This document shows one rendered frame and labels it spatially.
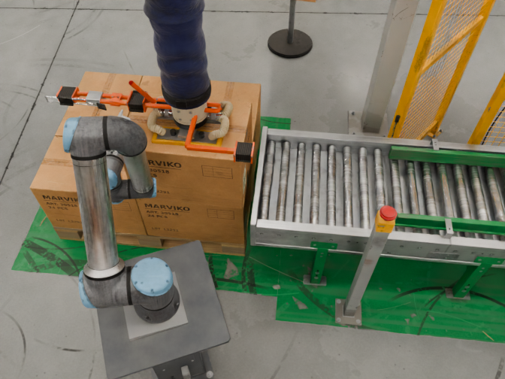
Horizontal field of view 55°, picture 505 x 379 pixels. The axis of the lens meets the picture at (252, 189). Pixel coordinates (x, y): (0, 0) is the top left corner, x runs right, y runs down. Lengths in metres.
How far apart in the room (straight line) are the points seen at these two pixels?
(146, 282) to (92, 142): 0.56
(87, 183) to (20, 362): 1.57
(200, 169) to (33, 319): 1.39
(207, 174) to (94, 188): 0.81
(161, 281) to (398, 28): 2.11
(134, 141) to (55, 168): 1.35
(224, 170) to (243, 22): 2.62
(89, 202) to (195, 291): 0.66
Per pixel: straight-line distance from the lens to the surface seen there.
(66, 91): 2.54
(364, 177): 2.77
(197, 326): 2.07
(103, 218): 1.77
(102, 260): 1.84
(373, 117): 3.65
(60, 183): 2.89
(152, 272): 1.87
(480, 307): 3.19
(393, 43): 3.25
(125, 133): 1.65
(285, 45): 4.45
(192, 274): 2.17
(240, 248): 2.97
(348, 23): 4.84
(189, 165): 2.36
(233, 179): 2.38
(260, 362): 2.79
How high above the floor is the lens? 2.67
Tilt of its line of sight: 53 degrees down
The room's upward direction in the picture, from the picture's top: straight up
